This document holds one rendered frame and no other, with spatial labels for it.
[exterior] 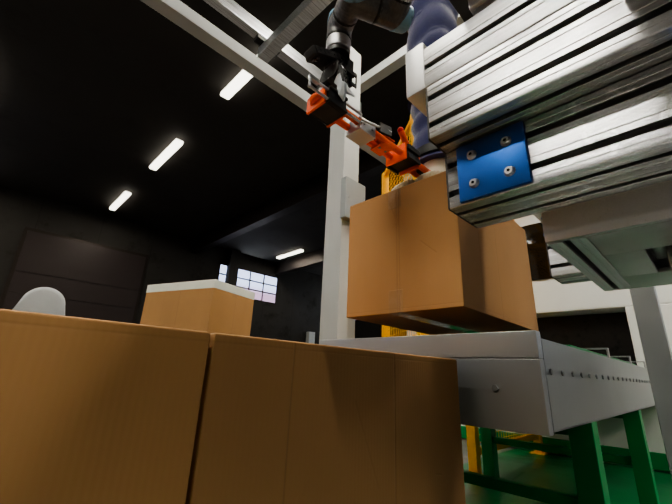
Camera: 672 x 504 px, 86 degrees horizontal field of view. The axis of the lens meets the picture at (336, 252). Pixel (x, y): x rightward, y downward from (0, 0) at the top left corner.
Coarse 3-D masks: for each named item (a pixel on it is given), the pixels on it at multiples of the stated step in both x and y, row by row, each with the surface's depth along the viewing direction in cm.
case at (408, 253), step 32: (416, 192) 110; (352, 224) 126; (384, 224) 115; (416, 224) 107; (448, 224) 99; (512, 224) 132; (352, 256) 122; (384, 256) 112; (416, 256) 104; (448, 256) 96; (480, 256) 104; (512, 256) 125; (352, 288) 118; (384, 288) 109; (416, 288) 101; (448, 288) 94; (480, 288) 99; (512, 288) 118; (384, 320) 118; (416, 320) 115; (448, 320) 112; (480, 320) 110; (512, 320) 113
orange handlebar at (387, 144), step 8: (312, 96) 96; (320, 96) 95; (312, 104) 98; (344, 120) 106; (352, 120) 103; (360, 120) 104; (344, 128) 107; (376, 136) 110; (384, 136) 112; (368, 144) 114; (376, 144) 115; (384, 144) 113; (392, 144) 114; (376, 152) 117; (384, 152) 116; (400, 152) 117; (424, 168) 126; (416, 176) 131
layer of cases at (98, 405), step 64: (0, 320) 30; (64, 320) 33; (0, 384) 29; (64, 384) 32; (128, 384) 35; (192, 384) 40; (256, 384) 45; (320, 384) 52; (384, 384) 62; (448, 384) 77; (0, 448) 28; (64, 448) 31; (128, 448) 34; (192, 448) 38; (256, 448) 43; (320, 448) 50; (384, 448) 59; (448, 448) 72
